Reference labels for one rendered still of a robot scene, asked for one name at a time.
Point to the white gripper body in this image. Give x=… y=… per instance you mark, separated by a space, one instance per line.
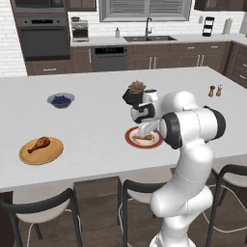
x=147 y=128

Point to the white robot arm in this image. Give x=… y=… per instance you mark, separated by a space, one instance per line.
x=189 y=151

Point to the orange carrot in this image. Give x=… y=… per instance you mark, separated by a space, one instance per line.
x=141 y=137

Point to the blue patterned bowl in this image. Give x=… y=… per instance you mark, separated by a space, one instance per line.
x=61 y=100

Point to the brown chicken drumstick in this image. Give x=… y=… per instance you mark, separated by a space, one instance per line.
x=41 y=142

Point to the red rimmed white plate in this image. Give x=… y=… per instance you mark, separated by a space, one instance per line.
x=141 y=144

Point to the succulent in black pot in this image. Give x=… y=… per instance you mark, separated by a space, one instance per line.
x=132 y=96

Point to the black chair with white seat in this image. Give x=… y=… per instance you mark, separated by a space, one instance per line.
x=41 y=209
x=233 y=177
x=141 y=193

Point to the brown pepper shaker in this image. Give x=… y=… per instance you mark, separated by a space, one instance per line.
x=211 y=92

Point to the brown base cupboards run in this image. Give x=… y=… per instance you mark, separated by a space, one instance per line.
x=238 y=64
x=61 y=64
x=177 y=56

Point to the dark grey dishwasher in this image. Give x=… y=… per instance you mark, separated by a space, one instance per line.
x=109 y=59

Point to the brown white-topped salt shaker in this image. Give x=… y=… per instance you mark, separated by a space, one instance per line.
x=219 y=91

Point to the dark sink basin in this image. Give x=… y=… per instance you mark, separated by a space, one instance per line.
x=149 y=38

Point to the grey soap dispenser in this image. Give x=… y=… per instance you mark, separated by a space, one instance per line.
x=117 y=33

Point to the dark sink tap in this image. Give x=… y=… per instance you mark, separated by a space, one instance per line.
x=147 y=27

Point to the round wooden plate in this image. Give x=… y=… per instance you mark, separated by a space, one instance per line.
x=45 y=154

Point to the silver coffee machine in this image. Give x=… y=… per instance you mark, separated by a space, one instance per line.
x=80 y=31

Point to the window with grey blinds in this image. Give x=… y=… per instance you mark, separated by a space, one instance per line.
x=144 y=9

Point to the white paper towel roll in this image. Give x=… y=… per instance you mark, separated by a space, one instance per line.
x=227 y=26

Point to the steel built-in oven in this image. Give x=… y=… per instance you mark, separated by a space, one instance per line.
x=43 y=40

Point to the steel microwave oven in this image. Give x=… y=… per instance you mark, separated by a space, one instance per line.
x=38 y=4

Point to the brown wall cupboards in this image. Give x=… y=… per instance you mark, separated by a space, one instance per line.
x=222 y=4
x=81 y=4

